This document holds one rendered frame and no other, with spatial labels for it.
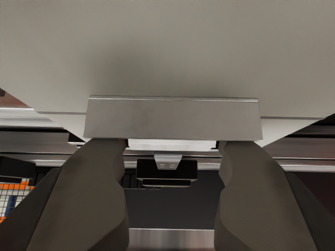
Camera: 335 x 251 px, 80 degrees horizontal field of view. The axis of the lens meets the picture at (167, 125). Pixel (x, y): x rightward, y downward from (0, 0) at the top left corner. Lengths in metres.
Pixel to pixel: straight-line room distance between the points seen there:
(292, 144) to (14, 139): 0.63
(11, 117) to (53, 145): 0.24
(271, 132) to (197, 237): 0.12
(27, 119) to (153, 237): 0.19
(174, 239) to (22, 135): 0.44
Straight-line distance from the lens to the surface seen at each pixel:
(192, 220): 0.73
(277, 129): 0.17
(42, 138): 0.54
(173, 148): 0.21
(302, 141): 0.56
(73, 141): 0.23
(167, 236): 0.22
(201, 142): 0.19
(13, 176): 0.55
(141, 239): 0.22
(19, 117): 0.29
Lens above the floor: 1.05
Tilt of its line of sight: 18 degrees down
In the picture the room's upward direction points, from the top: 179 degrees counter-clockwise
